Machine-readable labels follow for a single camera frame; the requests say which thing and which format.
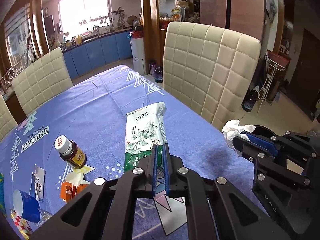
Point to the torn blue white carton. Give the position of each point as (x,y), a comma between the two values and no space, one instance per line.
(37,183)

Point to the grey cloth on refrigerator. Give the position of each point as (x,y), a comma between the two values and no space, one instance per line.
(271,9)

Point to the brown medicine bottle white cap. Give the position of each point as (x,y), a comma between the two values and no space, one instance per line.
(70,152)

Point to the checkered foil snack wrapper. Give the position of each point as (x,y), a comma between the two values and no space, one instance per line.
(22,225)

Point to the dark wooden door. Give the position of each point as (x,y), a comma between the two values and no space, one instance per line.
(304,86)

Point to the rose gold refrigerator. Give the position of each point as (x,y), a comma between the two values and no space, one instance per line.
(244,16)

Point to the white tissue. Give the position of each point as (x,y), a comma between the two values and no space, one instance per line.
(232,129)

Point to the wooden display shelf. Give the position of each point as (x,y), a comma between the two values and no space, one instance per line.
(155,17)

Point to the cream chair far left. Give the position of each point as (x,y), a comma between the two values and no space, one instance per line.
(7,121)

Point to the cream chair right side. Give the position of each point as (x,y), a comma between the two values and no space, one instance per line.
(209,68)

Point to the crushed orange paper box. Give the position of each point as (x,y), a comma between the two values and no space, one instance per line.
(74,183)

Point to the blue paper cup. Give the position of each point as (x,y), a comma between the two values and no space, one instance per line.
(26,206)

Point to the clear faceted glass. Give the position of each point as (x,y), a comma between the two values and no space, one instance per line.
(44,216)

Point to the blue patterned tablecloth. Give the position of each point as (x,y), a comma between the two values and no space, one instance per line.
(93,114)

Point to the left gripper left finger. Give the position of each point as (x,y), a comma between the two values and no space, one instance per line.
(105,209)

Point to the red basin on stand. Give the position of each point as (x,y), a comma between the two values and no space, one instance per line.
(278,59)

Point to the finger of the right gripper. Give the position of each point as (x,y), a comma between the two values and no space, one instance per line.
(290,142)
(281,159)

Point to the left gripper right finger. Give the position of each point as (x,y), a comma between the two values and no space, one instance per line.
(216,209)

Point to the blue kitchen cabinets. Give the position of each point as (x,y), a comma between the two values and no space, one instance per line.
(97,52)

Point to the dark water jug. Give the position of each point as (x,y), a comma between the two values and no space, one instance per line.
(250,99)

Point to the green white tissue pack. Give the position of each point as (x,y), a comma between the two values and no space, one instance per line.
(144,128)

